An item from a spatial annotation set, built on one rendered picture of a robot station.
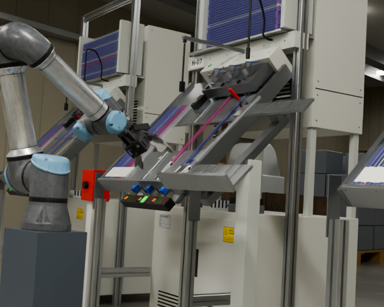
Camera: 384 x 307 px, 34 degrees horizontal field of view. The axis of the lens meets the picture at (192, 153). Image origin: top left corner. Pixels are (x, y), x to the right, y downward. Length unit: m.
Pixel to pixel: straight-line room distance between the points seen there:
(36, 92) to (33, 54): 4.98
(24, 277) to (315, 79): 1.49
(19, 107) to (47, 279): 0.55
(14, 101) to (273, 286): 1.26
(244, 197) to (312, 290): 0.75
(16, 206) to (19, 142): 4.74
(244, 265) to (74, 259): 0.57
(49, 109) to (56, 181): 5.10
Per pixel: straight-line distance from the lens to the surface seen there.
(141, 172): 2.66
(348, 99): 2.90
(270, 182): 8.47
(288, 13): 2.68
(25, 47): 1.95
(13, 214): 6.78
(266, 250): 2.56
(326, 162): 7.55
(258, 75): 2.59
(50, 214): 1.92
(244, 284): 2.15
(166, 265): 2.95
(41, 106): 6.96
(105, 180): 2.82
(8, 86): 2.05
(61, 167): 1.94
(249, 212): 2.14
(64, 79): 2.00
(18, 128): 2.05
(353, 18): 2.99
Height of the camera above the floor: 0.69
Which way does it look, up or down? 4 degrees up
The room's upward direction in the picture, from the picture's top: 3 degrees clockwise
